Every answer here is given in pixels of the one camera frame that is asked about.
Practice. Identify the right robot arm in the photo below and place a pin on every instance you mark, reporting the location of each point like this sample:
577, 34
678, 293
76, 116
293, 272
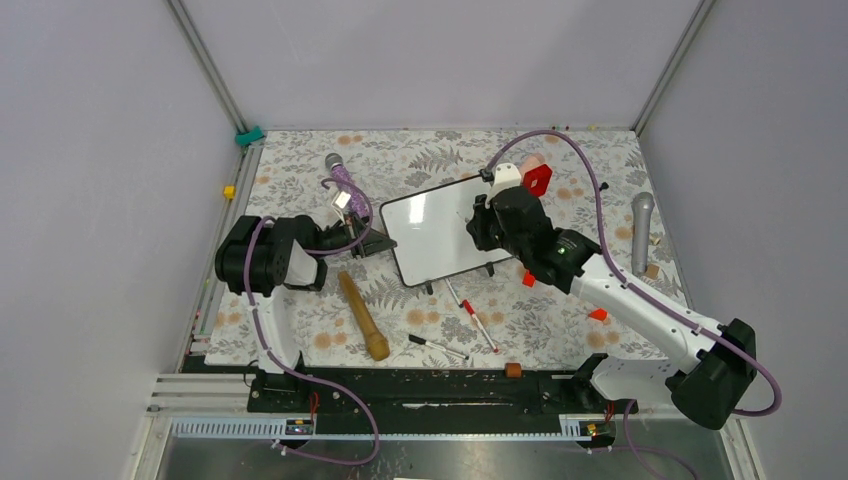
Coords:
709, 365

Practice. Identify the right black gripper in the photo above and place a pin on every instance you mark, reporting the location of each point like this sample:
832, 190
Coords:
477, 226

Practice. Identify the blue capped marker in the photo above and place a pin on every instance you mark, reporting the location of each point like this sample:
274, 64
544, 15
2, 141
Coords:
453, 292

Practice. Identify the red wedge block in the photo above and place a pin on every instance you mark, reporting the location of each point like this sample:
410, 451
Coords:
600, 315

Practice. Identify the red square block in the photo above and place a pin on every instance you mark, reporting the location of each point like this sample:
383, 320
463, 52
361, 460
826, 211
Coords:
537, 180

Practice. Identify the red capped marker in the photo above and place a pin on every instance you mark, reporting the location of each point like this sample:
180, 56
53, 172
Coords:
480, 325

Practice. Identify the white whiteboard black frame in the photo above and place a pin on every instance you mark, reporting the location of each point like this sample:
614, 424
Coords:
430, 230

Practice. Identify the brown small block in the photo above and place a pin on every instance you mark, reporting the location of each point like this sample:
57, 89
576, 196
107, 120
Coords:
513, 370

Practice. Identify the tan wooden cube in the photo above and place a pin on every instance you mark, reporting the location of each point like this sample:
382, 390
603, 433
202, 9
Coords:
652, 271

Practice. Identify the teal clamp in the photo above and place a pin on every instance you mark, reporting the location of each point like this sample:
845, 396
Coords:
247, 138

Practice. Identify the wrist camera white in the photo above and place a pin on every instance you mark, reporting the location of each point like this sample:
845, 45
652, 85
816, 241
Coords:
500, 177
341, 201

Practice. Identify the black capped marker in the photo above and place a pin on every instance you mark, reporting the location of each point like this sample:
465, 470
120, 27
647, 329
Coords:
432, 345

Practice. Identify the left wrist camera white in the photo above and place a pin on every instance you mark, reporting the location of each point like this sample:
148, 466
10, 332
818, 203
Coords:
341, 201

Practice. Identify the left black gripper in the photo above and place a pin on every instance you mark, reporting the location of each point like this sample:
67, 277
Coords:
373, 241

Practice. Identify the silver grey microphone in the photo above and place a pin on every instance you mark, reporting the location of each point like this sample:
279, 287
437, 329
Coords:
642, 207

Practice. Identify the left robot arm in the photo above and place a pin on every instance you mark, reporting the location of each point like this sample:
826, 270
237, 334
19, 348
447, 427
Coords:
259, 256

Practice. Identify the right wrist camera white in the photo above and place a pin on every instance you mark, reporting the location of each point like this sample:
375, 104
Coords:
500, 177

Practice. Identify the red rectangular block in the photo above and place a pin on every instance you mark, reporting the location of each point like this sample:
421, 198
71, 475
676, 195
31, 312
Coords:
528, 279

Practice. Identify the purple glitter microphone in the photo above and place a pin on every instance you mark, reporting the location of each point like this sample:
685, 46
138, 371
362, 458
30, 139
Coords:
342, 178

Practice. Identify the floral patterned mat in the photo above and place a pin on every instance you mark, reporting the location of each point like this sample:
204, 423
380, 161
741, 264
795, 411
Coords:
439, 302

